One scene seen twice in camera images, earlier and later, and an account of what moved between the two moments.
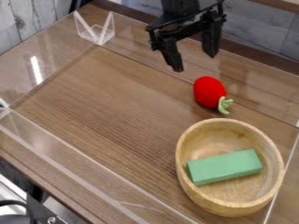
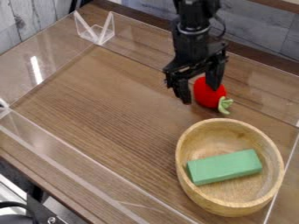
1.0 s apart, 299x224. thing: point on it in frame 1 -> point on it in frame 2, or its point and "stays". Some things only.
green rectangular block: x=225 y=166 stays
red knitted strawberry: x=210 y=92 stays
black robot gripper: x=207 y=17 -> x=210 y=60
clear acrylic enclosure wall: x=120 y=142 stays
